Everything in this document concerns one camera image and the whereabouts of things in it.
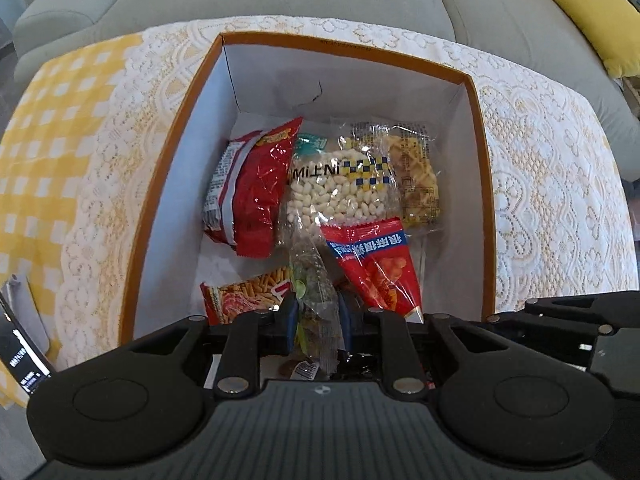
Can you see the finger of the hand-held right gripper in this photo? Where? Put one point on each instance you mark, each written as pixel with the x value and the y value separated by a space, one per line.
pixel 565 315

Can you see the yellow cushion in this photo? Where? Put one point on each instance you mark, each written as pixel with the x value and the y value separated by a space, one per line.
pixel 600 20

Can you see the white puffs clear packet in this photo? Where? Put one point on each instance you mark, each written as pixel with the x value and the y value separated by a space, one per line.
pixel 335 195

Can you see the waffle clear packet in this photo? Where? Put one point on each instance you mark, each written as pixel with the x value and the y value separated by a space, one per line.
pixel 415 185

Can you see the dark chocolate snack packet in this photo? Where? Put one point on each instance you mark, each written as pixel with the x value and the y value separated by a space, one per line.
pixel 360 362

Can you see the red triangular snack packet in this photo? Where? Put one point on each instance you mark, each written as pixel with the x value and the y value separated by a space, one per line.
pixel 380 270

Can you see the white device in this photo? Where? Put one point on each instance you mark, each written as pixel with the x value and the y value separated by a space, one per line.
pixel 30 305

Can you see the black phone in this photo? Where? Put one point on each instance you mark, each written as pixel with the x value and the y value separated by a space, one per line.
pixel 22 360

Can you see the white lace tablecloth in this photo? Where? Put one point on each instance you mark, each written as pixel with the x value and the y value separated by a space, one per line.
pixel 550 160

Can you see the stick snack packet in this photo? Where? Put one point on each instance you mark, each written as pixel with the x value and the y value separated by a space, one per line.
pixel 240 300

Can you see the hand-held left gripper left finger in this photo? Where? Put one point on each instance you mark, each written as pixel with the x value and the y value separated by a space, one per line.
pixel 289 322

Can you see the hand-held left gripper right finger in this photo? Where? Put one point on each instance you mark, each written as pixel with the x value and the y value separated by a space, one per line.
pixel 347 322

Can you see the yellow checked tablecloth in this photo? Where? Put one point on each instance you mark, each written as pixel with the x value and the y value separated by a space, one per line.
pixel 50 160

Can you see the clear packet with green snacks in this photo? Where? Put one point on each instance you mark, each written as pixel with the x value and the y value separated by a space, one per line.
pixel 312 300

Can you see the teal snack packet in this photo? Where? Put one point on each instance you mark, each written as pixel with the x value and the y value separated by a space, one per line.
pixel 310 145

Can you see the orange cardboard box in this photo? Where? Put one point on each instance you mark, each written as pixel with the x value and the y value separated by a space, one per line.
pixel 350 85

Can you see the large red snack bag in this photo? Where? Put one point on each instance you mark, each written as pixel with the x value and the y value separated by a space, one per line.
pixel 260 195

